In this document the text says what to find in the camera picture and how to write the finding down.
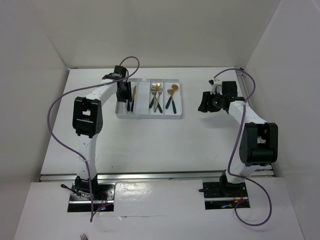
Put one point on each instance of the gold fork green handle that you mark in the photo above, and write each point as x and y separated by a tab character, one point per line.
157	94
157	90

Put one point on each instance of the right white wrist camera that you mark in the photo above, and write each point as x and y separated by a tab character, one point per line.
216	86

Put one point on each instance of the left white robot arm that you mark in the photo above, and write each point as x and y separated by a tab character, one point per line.
87	120

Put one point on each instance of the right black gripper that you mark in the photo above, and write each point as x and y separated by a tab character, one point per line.
207	97

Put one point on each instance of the white divided cutlery tray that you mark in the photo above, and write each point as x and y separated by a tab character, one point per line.
144	97

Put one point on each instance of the silver fork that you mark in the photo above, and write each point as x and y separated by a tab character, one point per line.
158	98
153	92

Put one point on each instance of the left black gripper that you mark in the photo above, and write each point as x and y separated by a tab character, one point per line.
128	95

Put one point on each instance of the fork tines at bottom edge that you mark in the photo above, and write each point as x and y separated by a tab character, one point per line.
83	237

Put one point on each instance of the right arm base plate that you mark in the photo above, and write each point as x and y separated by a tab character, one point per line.
218	197

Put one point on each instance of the gold knife green handle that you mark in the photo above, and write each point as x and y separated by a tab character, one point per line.
128	105
133	98

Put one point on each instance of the gold spoon green handle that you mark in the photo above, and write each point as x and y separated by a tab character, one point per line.
174	89
170	92

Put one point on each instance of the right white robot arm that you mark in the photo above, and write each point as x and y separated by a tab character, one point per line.
229	89

